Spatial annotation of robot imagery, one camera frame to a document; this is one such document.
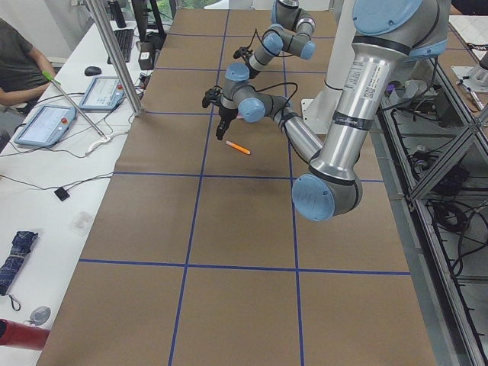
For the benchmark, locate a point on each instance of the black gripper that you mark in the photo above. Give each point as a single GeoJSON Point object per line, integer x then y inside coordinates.
{"type": "Point", "coordinates": [225, 113]}

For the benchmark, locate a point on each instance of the orange highlighter pen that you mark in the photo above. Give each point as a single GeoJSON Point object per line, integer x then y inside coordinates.
{"type": "Point", "coordinates": [238, 147]}

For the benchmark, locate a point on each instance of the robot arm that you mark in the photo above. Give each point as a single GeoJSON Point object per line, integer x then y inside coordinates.
{"type": "Point", "coordinates": [290, 34]}
{"type": "Point", "coordinates": [385, 34]}

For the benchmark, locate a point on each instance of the far teach pendant tablet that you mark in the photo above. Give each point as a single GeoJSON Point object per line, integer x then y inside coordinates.
{"type": "Point", "coordinates": [103, 94]}

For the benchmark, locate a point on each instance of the teach pendant tablet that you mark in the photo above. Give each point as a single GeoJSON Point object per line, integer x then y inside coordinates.
{"type": "Point", "coordinates": [103, 94]}
{"type": "Point", "coordinates": [47, 126]}

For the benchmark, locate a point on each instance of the black keyboard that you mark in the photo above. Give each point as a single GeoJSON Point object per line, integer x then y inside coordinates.
{"type": "Point", "coordinates": [125, 41]}

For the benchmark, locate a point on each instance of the black monitor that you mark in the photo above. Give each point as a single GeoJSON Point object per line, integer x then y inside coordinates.
{"type": "Point", "coordinates": [141, 10]}

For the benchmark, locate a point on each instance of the black computer mouse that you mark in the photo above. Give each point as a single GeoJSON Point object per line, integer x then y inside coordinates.
{"type": "Point", "coordinates": [92, 71]}

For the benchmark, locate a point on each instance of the black bottle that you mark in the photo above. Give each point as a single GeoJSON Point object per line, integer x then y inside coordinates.
{"type": "Point", "coordinates": [117, 13]}

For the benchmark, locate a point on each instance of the metal rod with green tip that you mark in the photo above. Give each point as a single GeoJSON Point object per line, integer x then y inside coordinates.
{"type": "Point", "coordinates": [57, 86]}

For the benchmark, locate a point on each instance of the near teach pendant tablet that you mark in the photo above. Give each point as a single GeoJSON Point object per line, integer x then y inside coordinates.
{"type": "Point", "coordinates": [47, 126]}

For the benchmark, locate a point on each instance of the small black sensor box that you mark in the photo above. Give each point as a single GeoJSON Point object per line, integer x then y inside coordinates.
{"type": "Point", "coordinates": [61, 193]}

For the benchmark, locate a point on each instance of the seated person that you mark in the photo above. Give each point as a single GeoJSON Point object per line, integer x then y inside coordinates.
{"type": "Point", "coordinates": [22, 67]}

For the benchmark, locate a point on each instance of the folded blue umbrella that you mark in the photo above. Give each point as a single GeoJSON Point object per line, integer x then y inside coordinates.
{"type": "Point", "coordinates": [21, 247]}

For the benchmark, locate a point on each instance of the red bottle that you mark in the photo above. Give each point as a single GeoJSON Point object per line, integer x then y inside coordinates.
{"type": "Point", "coordinates": [19, 335]}

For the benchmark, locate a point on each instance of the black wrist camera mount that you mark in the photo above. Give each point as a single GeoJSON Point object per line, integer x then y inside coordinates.
{"type": "Point", "coordinates": [243, 53]}
{"type": "Point", "coordinates": [212, 96]}

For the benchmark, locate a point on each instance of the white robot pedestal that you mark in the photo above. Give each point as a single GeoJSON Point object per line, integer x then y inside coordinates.
{"type": "Point", "coordinates": [317, 113]}

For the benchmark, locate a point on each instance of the aluminium frame post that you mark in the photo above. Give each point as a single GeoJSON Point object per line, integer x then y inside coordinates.
{"type": "Point", "coordinates": [111, 45]}

